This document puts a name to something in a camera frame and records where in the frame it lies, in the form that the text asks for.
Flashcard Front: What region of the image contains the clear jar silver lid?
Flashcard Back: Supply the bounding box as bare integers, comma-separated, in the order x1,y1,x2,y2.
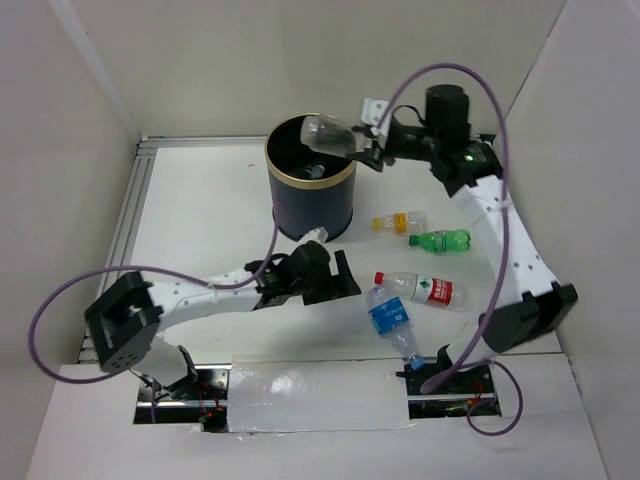
300,114,365,158

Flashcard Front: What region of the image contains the crushed clear bottle white cap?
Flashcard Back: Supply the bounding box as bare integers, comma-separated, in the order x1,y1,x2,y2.
290,162,328,181

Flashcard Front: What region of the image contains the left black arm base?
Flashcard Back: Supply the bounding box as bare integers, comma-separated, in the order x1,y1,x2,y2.
133,363,232,433

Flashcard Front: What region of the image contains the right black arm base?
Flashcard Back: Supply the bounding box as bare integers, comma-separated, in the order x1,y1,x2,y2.
395,358,501,420

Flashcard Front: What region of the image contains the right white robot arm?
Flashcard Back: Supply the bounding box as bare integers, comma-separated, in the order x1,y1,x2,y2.
353,85,578,392

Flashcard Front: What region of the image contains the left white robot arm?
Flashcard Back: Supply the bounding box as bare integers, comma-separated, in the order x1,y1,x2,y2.
84,240,361,399

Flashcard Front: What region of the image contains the black bin with gold rim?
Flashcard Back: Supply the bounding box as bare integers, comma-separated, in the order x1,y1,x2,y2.
265,114,356,240

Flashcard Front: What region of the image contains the clear bottle blue label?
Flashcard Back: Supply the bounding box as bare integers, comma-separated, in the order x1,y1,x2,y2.
365,285,425,371

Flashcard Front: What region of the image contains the small bottle yellow cap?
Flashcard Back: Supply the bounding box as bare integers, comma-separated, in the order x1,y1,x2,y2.
372,211,427,236

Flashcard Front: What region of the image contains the clear bottle red label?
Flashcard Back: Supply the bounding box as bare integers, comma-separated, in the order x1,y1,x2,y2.
374,272,467,311

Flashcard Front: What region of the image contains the green soda bottle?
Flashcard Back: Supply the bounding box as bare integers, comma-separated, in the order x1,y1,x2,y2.
408,229,471,254

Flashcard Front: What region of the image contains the shiny white tape sheet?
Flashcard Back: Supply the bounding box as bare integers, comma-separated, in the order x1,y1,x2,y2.
227,359,410,433

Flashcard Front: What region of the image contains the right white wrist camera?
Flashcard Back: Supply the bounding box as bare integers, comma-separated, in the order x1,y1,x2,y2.
360,98,391,148

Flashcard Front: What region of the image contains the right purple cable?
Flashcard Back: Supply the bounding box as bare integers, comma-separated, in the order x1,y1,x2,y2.
374,62,525,437

